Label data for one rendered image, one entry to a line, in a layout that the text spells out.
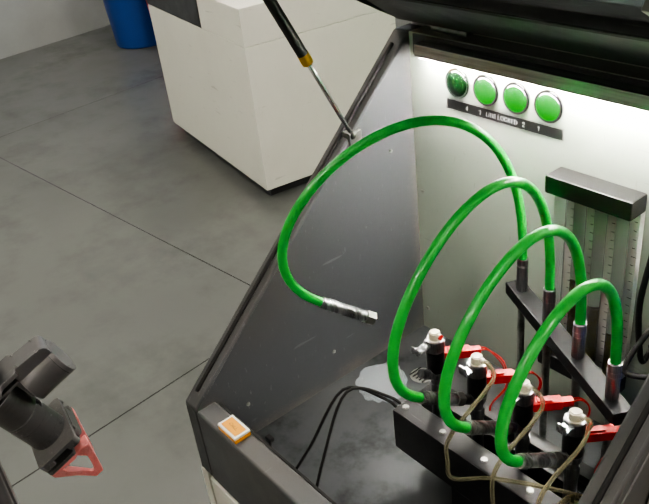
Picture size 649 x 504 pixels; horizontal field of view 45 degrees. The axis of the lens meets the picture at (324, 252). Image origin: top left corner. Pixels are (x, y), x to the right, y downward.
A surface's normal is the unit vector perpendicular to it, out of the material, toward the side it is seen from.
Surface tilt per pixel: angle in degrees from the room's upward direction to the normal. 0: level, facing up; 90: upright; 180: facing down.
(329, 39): 90
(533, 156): 90
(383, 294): 90
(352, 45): 90
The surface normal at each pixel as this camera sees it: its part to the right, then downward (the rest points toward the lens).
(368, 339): 0.63, 0.34
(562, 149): -0.76, 0.40
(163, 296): -0.11, -0.85
